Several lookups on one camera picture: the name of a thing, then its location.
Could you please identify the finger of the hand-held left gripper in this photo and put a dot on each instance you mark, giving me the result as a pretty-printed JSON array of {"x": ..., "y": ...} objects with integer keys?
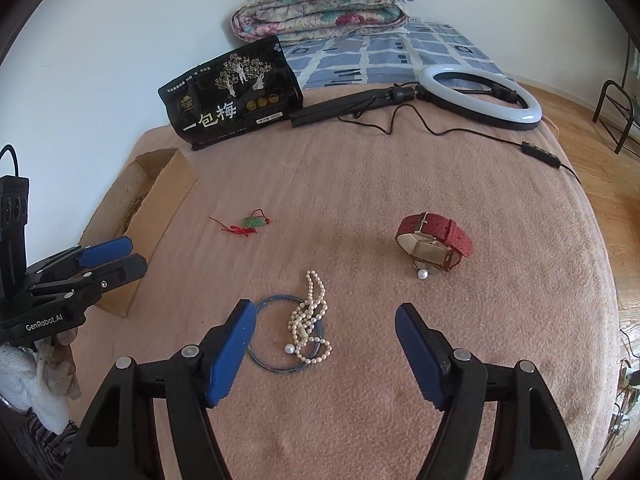
[
  {"x": 120, "y": 272},
  {"x": 107, "y": 250}
]

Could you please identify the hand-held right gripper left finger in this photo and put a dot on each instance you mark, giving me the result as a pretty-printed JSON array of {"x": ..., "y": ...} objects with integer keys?
[{"x": 230, "y": 355}]

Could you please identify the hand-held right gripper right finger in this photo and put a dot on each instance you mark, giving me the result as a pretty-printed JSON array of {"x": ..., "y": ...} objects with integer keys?
[{"x": 420, "y": 360}]

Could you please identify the blue bangle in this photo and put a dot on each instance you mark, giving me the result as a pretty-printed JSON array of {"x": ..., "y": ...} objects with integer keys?
[{"x": 277, "y": 298}]

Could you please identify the cardboard box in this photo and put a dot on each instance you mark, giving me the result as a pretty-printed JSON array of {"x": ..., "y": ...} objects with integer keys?
[{"x": 165, "y": 200}]

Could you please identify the person's left hand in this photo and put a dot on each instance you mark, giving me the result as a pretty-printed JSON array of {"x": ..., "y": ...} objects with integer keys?
[{"x": 30, "y": 385}]

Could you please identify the pink blanket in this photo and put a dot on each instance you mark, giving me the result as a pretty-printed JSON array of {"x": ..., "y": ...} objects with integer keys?
[{"x": 350, "y": 185}]

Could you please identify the striped dark cloth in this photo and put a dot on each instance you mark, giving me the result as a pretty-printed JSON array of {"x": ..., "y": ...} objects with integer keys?
[{"x": 45, "y": 450}]

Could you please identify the black snack bag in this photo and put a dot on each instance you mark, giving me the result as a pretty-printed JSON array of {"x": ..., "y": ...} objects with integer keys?
[{"x": 225, "y": 95}]

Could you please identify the black folded tripod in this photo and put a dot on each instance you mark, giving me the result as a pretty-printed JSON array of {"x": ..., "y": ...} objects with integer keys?
[{"x": 340, "y": 105}]

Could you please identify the blue checked bed sheet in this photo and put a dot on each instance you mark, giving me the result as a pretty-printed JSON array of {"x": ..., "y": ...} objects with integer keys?
[{"x": 380, "y": 55}]

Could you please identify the folded floral quilt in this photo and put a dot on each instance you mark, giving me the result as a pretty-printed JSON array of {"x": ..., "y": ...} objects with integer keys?
[{"x": 320, "y": 5}]

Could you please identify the black metal rack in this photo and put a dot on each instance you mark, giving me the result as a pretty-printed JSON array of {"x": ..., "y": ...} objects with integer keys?
[{"x": 607, "y": 85}]

